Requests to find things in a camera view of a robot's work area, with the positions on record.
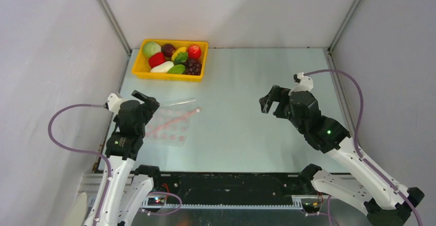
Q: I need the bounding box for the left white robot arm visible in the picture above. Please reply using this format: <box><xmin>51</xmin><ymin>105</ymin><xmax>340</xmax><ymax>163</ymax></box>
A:
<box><xmin>83</xmin><ymin>90</ymin><xmax>162</xmax><ymax>225</ymax></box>

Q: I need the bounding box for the dark red apple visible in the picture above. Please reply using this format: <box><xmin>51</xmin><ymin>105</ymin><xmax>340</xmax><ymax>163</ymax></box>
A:
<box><xmin>161</xmin><ymin>43</ymin><xmax>177</xmax><ymax>58</ymax></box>

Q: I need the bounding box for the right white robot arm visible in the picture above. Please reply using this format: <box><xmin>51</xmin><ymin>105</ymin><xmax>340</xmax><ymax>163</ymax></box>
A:
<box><xmin>259</xmin><ymin>85</ymin><xmax>425</xmax><ymax>225</ymax></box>

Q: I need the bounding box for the green cabbage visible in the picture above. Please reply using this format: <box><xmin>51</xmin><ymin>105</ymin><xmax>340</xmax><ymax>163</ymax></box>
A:
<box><xmin>142</xmin><ymin>41</ymin><xmax>161</xmax><ymax>59</ymax></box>

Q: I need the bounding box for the green leafy vegetable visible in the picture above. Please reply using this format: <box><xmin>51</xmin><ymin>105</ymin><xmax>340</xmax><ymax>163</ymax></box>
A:
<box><xmin>167</xmin><ymin>52</ymin><xmax>188</xmax><ymax>74</ymax></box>

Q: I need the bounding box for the white radish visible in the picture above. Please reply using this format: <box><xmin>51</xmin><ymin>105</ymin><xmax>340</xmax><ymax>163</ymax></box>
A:
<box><xmin>150</xmin><ymin>61</ymin><xmax>174</xmax><ymax>73</ymax></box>

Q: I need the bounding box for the clear pink-dotted zip bag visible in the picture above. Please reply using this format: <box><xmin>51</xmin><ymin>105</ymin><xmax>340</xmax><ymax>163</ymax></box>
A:
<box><xmin>143</xmin><ymin>98</ymin><xmax>202</xmax><ymax>146</ymax></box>

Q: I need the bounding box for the bright red apple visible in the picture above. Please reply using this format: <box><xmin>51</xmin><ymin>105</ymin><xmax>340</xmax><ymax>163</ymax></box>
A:
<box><xmin>187</xmin><ymin>45</ymin><xmax>202</xmax><ymax>60</ymax></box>

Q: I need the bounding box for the purple grape bunch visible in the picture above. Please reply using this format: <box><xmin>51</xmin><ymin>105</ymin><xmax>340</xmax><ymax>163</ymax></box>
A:
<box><xmin>184</xmin><ymin>58</ymin><xmax>202</xmax><ymax>76</ymax></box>

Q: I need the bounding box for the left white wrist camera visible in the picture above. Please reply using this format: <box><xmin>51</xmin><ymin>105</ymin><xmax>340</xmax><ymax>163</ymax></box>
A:
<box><xmin>104</xmin><ymin>92</ymin><xmax>125</xmax><ymax>114</ymax></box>

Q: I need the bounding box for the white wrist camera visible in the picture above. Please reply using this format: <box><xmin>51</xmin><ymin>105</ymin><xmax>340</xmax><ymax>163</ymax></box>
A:
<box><xmin>288</xmin><ymin>72</ymin><xmax>314</xmax><ymax>96</ymax></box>
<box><xmin>104</xmin><ymin>92</ymin><xmax>125</xmax><ymax>114</ymax></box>

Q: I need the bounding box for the yellow mango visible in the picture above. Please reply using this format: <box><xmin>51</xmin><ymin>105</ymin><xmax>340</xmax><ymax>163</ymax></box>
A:
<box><xmin>171</xmin><ymin>47</ymin><xmax>188</xmax><ymax>62</ymax></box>

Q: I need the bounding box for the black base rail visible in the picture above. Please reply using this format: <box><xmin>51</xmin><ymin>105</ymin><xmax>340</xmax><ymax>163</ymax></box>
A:
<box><xmin>151</xmin><ymin>172</ymin><xmax>326</xmax><ymax>208</ymax></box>

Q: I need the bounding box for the yellow plastic tray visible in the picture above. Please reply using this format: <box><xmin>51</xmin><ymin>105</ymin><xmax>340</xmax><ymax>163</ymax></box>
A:
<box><xmin>132</xmin><ymin>39</ymin><xmax>209</xmax><ymax>82</ymax></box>

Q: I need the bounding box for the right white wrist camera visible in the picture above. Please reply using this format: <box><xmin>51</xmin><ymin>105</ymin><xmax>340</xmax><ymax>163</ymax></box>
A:
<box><xmin>288</xmin><ymin>72</ymin><xmax>314</xmax><ymax>96</ymax></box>

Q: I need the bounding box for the red bell pepper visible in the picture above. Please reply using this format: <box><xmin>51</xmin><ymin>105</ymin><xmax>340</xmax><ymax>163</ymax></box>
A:
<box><xmin>148</xmin><ymin>52</ymin><xmax>166</xmax><ymax>69</ymax></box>

